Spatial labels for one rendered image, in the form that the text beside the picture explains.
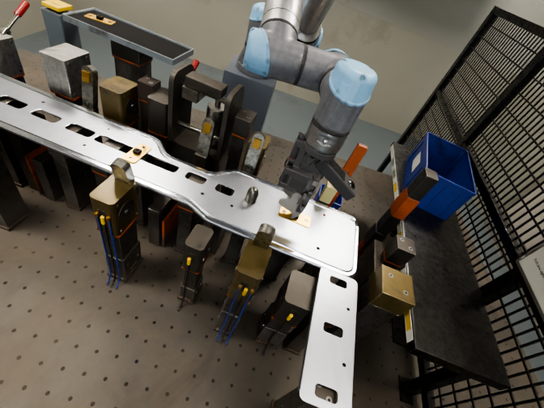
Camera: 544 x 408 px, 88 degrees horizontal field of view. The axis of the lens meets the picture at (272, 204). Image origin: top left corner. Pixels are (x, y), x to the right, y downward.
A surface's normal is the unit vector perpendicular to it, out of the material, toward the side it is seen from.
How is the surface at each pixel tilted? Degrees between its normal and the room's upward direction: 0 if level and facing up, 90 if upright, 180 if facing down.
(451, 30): 90
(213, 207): 0
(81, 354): 0
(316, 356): 0
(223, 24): 90
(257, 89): 90
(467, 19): 90
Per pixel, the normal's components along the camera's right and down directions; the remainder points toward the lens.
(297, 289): 0.28, -0.66
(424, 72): -0.14, 0.68
